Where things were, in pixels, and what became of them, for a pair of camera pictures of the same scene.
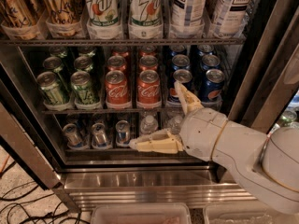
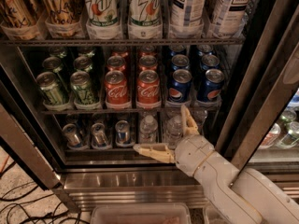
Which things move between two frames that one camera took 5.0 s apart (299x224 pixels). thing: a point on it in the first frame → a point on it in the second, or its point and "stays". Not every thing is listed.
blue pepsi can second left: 180,62 stays
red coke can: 149,90 stays
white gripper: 201,133 → 193,154
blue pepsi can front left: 183,77 stays
